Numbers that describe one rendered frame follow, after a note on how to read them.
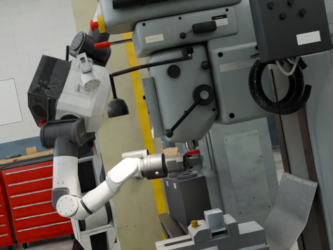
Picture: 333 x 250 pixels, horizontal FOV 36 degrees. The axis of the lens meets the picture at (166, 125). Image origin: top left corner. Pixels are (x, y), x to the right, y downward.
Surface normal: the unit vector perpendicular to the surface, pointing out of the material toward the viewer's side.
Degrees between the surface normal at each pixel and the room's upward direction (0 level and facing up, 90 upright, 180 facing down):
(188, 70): 90
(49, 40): 90
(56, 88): 58
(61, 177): 70
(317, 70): 90
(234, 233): 90
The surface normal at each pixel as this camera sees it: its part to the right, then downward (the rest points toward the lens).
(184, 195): 0.32, -0.01
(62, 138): -0.18, -0.26
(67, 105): 0.04, 0.14
